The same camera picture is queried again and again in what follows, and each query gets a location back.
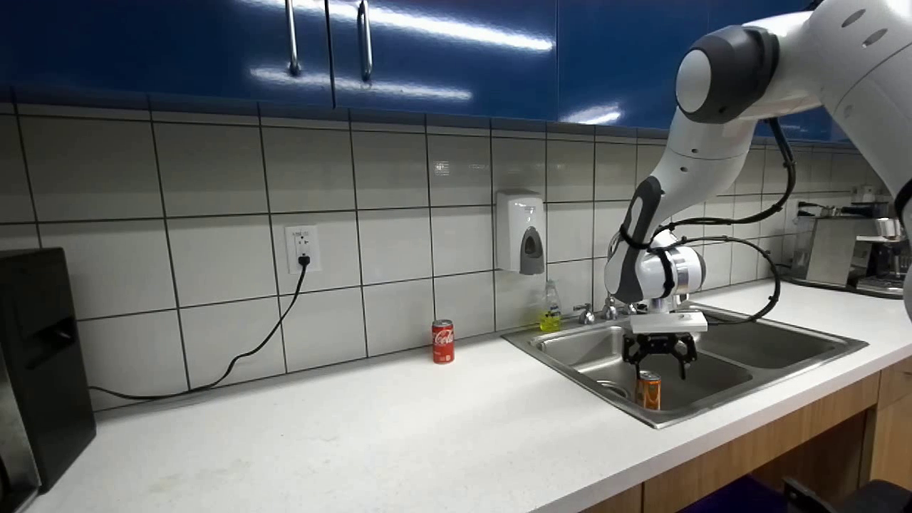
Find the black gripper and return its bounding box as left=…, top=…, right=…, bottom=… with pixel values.
left=622, top=331, right=699, bottom=382

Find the orange soda can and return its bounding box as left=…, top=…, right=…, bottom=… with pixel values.
left=636, top=368, right=663, bottom=412

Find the stainless steel double sink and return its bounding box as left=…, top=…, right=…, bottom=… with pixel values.
left=501, top=301, right=870, bottom=431

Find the red soda can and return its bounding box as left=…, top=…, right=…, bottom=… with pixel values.
left=430, top=315, right=458, bottom=368

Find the green dish soap bottle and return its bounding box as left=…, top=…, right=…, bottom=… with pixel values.
left=532, top=275, right=564, bottom=335

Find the wooden base cabinet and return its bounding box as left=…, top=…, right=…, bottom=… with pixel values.
left=582, top=365, right=912, bottom=513

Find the silver espresso machine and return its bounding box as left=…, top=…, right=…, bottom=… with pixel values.
left=793, top=196, right=912, bottom=300

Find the black chair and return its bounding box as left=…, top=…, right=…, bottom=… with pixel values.
left=779, top=475, right=912, bottom=513

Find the blue upper cabinet door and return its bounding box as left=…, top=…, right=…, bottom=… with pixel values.
left=759, top=110, right=852, bottom=147
left=0, top=0, right=336, bottom=110
left=324, top=0, right=706, bottom=136

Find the black coffee machine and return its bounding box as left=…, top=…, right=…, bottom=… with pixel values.
left=0, top=245, right=99, bottom=493

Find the black countertop appliance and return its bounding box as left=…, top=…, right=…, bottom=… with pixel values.
left=0, top=345, right=44, bottom=513

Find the white wall soap dispenser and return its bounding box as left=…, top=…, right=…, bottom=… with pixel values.
left=494, top=194, right=551, bottom=280

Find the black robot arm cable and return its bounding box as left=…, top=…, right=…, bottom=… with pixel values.
left=652, top=116, right=800, bottom=324

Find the black power cord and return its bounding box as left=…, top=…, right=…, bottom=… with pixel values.
left=88, top=250, right=314, bottom=405

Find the white wall outlet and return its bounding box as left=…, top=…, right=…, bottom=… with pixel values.
left=284, top=224, right=323, bottom=275

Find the silver cabinet door handle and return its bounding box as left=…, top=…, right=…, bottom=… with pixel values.
left=354, top=0, right=378, bottom=83
left=282, top=0, right=307, bottom=80

